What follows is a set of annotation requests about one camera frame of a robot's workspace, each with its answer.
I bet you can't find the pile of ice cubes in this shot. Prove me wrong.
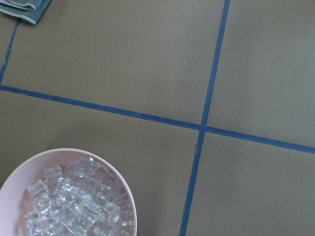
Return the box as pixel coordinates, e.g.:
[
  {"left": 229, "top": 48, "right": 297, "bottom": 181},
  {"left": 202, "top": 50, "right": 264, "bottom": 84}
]
[{"left": 24, "top": 155, "right": 136, "bottom": 236}]

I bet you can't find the pink bowl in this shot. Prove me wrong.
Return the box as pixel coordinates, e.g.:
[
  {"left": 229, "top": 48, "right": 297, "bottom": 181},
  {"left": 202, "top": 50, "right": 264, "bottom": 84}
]
[{"left": 0, "top": 148, "right": 137, "bottom": 236}]

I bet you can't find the grey folded cloth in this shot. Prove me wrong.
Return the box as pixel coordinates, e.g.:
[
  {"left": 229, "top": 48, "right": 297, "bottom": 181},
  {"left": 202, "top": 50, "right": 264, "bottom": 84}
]
[{"left": 0, "top": 0, "right": 51, "bottom": 25}]

